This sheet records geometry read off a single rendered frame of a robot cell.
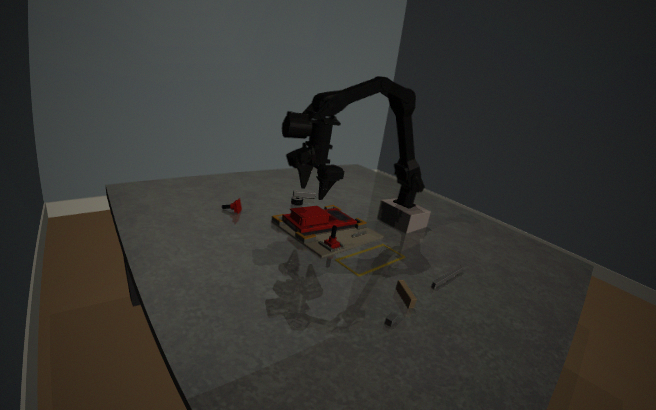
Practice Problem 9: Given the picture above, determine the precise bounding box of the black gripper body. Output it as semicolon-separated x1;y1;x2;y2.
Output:
305;138;344;180

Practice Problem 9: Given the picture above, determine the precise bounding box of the brown rectangular block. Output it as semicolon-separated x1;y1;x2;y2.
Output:
396;280;417;309

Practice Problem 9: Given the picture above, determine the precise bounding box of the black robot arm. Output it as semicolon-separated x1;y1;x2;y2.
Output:
282;76;425;209

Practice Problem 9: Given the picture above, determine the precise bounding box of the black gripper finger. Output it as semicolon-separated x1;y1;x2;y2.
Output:
316;176;340;200
297;164;313;189

